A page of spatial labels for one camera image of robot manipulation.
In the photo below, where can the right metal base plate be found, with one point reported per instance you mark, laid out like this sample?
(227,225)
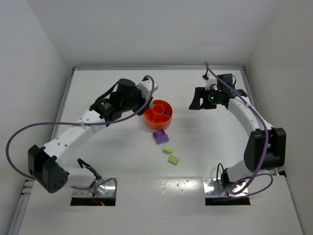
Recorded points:
(213,190)

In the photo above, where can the metal base plate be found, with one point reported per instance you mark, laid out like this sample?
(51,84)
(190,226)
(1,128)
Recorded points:
(107,189)
(213,190)

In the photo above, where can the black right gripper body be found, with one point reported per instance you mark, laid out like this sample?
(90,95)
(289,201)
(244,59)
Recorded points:
(204,98)

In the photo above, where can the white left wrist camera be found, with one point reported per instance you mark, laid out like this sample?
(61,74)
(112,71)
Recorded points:
(145,86)

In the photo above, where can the purple lego block stack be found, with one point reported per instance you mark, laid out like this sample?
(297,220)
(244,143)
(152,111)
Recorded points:
(160,137)

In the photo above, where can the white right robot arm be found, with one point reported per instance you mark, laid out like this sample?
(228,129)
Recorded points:
(266,146)

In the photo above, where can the yellow-green lego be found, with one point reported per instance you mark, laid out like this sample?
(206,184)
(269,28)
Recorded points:
(173,160)
(167,150)

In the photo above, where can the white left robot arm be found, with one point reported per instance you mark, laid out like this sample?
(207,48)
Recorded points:
(48,164)

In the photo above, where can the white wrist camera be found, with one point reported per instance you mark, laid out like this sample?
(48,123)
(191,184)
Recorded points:
(211,82)
(145,86)

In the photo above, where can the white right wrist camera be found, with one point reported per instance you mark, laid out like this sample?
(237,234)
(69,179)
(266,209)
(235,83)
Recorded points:
(211,82)

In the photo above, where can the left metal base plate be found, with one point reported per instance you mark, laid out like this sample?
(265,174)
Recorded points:
(107,189)

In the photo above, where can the orange round divided container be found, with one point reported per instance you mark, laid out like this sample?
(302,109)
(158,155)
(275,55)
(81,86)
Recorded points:
(155,117)

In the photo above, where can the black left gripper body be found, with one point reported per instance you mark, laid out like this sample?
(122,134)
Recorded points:
(142,107)

